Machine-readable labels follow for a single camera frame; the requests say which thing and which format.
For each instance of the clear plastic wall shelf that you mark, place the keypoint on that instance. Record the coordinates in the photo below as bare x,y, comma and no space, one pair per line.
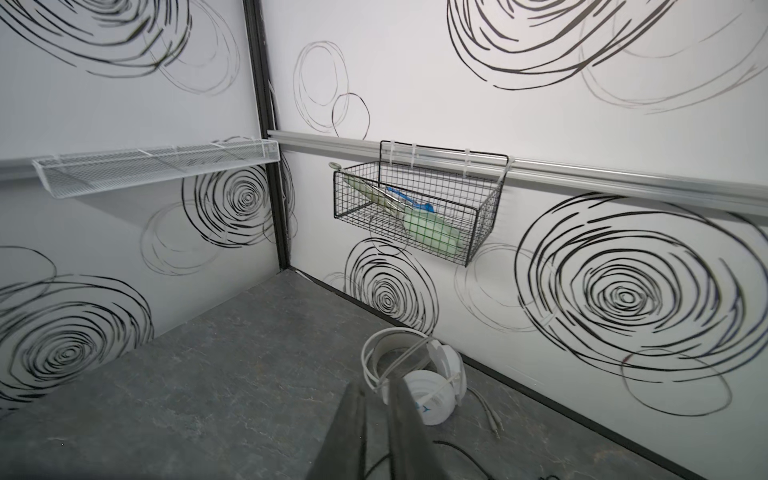
72,175

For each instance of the white gaming headset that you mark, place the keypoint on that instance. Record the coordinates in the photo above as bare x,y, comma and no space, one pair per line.
433,371

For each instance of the black wire wall basket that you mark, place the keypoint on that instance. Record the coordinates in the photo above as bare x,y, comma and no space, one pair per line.
441,201

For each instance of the aluminium wall rail back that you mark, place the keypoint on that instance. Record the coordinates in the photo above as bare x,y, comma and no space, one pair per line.
711,194

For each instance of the aluminium wall rail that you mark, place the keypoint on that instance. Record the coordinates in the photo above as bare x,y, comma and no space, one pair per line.
17,169
711,194

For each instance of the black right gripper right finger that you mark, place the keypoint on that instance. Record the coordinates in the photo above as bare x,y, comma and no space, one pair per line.
411,452

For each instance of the green items in basket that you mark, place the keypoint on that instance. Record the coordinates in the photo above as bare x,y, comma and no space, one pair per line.
421,223

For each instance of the aluminium wall rail left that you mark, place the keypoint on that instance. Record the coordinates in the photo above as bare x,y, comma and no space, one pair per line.
17,169

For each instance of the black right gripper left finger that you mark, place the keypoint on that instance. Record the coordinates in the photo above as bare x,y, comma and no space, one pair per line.
343,452

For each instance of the black corner frame post left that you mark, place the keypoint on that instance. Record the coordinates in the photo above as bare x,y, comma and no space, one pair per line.
256,34

